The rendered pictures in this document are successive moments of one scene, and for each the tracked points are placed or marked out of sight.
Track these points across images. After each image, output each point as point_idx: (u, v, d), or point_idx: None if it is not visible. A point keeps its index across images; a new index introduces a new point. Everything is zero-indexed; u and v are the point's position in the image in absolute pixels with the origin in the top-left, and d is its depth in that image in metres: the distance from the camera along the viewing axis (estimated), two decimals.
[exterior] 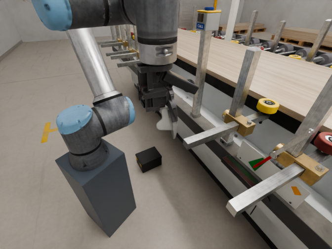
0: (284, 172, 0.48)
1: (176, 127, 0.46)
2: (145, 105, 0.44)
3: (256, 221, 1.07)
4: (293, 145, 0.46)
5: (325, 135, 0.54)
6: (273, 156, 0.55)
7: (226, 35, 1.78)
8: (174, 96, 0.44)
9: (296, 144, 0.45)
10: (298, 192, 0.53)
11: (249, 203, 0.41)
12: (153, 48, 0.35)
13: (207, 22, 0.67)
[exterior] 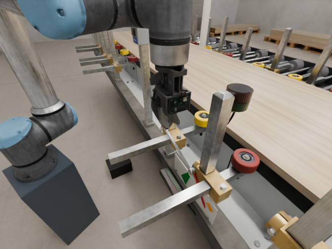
0: (188, 190, 0.49)
1: (172, 117, 0.53)
2: (185, 106, 0.43)
3: None
4: (175, 145, 0.54)
5: (240, 152, 0.55)
6: (189, 171, 0.55)
7: (200, 41, 1.79)
8: None
9: (174, 142, 0.54)
10: (210, 209, 0.53)
11: (137, 224, 0.41)
12: (189, 45, 0.37)
13: (139, 36, 0.67)
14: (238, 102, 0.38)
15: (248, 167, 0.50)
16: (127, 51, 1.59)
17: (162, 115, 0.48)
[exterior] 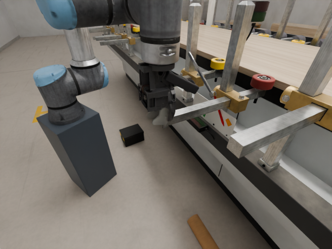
0: (217, 99, 0.59)
1: (169, 123, 0.50)
2: (146, 105, 0.43)
3: (223, 181, 1.17)
4: (199, 70, 0.64)
5: (258, 75, 0.65)
6: (211, 94, 0.65)
7: (207, 20, 1.88)
8: (175, 96, 0.44)
9: (198, 67, 0.64)
10: (229, 123, 0.63)
11: (181, 113, 0.52)
12: (157, 48, 0.35)
13: None
14: (258, 11, 0.48)
15: (266, 82, 0.61)
16: (139, 28, 1.69)
17: None
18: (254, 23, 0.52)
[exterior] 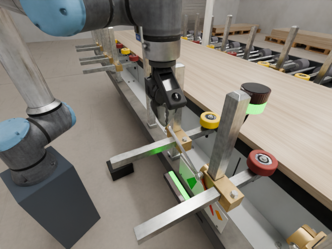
0: (205, 193, 0.46)
1: (158, 121, 0.51)
2: (149, 89, 0.52)
3: None
4: (181, 148, 0.51)
5: (256, 153, 0.52)
6: (197, 177, 0.52)
7: (202, 40, 1.75)
8: (155, 95, 0.45)
9: (180, 145, 0.51)
10: (220, 218, 0.50)
11: (153, 230, 0.39)
12: (144, 41, 0.41)
13: (142, 33, 0.64)
14: (255, 103, 0.35)
15: (267, 169, 0.47)
16: (128, 50, 1.56)
17: None
18: None
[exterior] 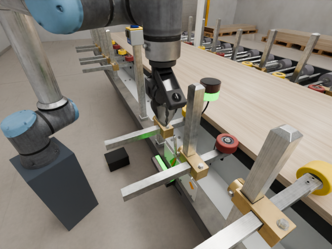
0: (179, 166, 0.58)
1: (158, 121, 0.51)
2: (149, 89, 0.52)
3: None
4: (175, 147, 0.55)
5: (223, 136, 0.64)
6: (174, 156, 0.64)
7: (194, 41, 1.87)
8: (155, 95, 0.45)
9: (176, 146, 0.54)
10: (192, 187, 0.62)
11: (136, 190, 0.51)
12: (144, 41, 0.41)
13: (132, 38, 0.76)
14: (209, 92, 0.47)
15: (228, 147, 0.60)
16: (125, 51, 1.68)
17: None
18: None
